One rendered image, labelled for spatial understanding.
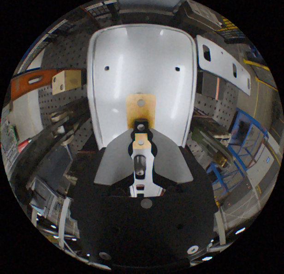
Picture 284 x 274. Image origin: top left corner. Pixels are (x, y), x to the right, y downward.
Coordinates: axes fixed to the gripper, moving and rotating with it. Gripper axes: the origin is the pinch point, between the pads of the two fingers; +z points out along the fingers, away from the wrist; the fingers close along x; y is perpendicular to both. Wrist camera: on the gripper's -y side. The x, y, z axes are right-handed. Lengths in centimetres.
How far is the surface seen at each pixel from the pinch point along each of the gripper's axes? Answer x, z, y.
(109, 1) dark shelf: -7.9, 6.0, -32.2
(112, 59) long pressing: -5.1, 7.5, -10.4
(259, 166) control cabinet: 756, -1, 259
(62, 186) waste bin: -231, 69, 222
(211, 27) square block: 15.0, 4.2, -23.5
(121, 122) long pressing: -3.9, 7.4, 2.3
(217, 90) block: 19.9, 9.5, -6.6
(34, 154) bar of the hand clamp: -15.2, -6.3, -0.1
